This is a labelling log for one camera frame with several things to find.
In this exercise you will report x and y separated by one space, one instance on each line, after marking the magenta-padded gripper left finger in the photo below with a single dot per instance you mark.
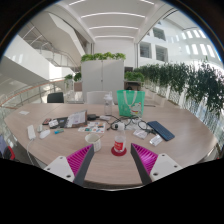
58 166

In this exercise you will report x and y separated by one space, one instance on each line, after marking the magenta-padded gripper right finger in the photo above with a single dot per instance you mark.
165 165

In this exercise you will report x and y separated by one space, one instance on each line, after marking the clear red-labelled water bottle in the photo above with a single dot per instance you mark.
120 141

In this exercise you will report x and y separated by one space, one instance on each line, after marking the clear plastic packet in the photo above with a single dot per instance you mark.
156 140

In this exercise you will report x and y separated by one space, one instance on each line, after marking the small teal item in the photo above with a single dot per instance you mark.
58 131

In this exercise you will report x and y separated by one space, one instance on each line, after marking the white computer mouse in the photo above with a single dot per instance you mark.
44 134

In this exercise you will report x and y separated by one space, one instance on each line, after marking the white paper card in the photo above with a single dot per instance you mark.
140 134

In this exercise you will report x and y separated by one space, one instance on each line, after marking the white grid-pattern mug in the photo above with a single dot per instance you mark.
94 143

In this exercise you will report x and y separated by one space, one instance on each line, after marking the white power strip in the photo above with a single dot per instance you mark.
31 132

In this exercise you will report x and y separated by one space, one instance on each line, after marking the brown notebook with paper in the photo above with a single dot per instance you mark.
76 119

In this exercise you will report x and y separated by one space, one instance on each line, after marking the colourful sticker sheet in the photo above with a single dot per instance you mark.
91 127

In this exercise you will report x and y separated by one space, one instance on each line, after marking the flat round red coaster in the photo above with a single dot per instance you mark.
115 153

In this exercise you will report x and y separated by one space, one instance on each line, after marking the small black device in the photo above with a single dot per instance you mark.
92 117

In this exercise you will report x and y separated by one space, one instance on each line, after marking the black office chair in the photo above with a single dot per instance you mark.
55 97

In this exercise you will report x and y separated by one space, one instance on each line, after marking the green tote bag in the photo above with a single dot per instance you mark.
130 103

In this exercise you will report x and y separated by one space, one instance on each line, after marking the clear white-lidded sports bottle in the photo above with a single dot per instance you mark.
108 106

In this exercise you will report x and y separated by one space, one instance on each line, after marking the wood-topped glass railing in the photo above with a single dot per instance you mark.
30 91

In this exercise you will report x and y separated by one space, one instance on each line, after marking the row of green plants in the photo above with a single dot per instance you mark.
193 80

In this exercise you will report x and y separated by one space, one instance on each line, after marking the low shelf with plants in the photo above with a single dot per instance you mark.
134 78

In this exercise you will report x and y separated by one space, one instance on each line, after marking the white cabinet with plants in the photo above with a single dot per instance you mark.
103 78

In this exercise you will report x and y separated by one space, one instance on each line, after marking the white staircase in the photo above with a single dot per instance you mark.
56 36

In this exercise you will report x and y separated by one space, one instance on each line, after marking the group of ceiling lights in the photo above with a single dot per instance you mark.
113 15

